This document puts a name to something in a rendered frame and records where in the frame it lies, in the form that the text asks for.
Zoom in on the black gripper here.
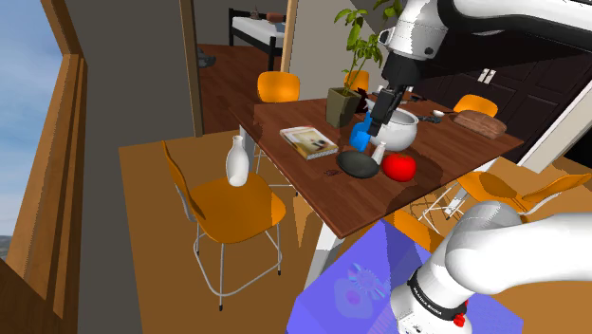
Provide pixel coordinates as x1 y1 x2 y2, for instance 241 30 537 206
367 50 421 138

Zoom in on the white vase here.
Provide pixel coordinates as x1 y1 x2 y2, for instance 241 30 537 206
225 135 250 188

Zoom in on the brown rug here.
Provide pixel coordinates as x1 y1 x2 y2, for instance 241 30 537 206
118 130 592 334

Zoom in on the white shaker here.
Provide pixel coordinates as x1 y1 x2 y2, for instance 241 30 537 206
370 140 388 167

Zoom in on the red tomato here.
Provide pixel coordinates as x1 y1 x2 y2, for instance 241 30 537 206
380 152 417 183

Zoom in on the window with wooden frame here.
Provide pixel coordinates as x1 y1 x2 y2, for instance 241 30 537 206
0 0 90 334

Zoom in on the book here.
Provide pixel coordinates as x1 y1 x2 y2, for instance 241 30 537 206
278 125 341 161

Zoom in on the white bowl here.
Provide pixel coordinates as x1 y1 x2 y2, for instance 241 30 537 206
366 107 420 153

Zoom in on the dark red figure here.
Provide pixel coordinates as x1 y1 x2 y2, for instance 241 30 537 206
355 88 372 115

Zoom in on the green potted plant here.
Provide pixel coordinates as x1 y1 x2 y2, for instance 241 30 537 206
324 0 404 130

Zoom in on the black frame bed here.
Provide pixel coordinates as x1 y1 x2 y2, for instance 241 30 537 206
227 7 288 60

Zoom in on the orange chair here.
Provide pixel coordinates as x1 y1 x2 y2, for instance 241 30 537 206
417 170 592 232
453 94 500 119
343 69 371 93
159 139 287 312
253 70 302 197

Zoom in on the purple robot stand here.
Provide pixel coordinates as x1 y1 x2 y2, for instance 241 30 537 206
287 218 525 334

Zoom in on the dark wooden cabinet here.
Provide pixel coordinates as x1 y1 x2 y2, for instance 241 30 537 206
415 31 592 163

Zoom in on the blue cup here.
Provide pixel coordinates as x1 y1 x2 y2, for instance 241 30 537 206
348 110 374 152

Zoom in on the wooden door frame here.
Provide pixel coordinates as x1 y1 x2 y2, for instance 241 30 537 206
178 0 206 139

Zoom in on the wooden dining table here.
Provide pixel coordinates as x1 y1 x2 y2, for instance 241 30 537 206
228 94 527 290

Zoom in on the brown bread loaf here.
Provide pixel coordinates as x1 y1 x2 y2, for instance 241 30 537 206
452 109 508 140

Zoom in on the black plate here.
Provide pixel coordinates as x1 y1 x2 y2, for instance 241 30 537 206
335 150 381 180

